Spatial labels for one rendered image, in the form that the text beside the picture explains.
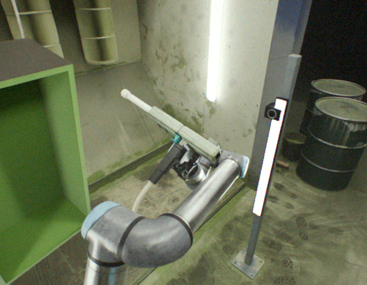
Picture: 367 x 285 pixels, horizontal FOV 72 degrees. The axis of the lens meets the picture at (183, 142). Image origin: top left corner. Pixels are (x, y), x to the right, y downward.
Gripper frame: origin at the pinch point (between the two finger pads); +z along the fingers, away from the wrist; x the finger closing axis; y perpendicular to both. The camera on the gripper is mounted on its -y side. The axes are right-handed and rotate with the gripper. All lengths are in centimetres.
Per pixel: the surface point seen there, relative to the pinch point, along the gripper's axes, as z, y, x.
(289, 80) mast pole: -32, -64, -3
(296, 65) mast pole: -26, -69, -4
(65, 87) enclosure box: -9, 10, 71
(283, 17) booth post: -66, -140, 43
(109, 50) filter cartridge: -84, -52, 171
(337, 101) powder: -178, -181, -11
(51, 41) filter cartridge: -45, -15, 174
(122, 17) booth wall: -96, -100, 214
